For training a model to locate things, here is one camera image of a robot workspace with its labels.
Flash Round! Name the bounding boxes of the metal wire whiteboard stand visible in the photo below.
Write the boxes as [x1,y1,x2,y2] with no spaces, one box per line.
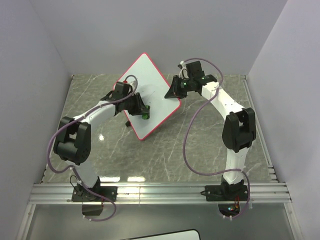
[125,120,132,127]

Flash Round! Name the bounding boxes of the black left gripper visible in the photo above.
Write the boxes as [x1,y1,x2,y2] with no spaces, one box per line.
[123,93,149,117]

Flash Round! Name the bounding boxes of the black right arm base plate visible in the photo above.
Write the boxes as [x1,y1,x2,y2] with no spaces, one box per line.
[200,184,249,202]

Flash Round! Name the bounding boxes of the white tablet at bottom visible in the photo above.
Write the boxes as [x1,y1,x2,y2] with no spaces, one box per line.
[130,229,201,240]

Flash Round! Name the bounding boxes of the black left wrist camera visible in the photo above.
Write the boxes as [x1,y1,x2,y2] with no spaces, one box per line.
[112,82,133,101]

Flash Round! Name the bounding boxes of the aluminium mounting rail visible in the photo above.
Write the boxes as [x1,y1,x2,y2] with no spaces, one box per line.
[28,182,292,205]

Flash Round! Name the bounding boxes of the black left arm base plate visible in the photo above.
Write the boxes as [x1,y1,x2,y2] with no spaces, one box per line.
[71,185,118,203]

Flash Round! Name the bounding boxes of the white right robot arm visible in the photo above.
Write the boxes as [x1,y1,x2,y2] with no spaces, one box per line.
[164,75,257,200]

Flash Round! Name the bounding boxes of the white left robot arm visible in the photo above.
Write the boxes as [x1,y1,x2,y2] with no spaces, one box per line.
[53,93,151,201]

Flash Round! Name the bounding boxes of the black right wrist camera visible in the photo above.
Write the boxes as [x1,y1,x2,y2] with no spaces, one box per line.
[186,60,205,80]

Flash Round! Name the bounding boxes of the green whiteboard eraser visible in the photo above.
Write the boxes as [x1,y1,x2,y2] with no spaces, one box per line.
[141,105,150,120]

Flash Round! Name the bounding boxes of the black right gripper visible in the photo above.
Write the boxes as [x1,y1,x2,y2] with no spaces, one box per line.
[164,76,193,101]

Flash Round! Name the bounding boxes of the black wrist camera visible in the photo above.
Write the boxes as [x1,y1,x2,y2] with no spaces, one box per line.
[112,82,133,101]
[186,60,205,80]

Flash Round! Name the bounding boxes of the red framed whiteboard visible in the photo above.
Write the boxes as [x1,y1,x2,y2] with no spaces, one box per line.
[118,52,181,141]

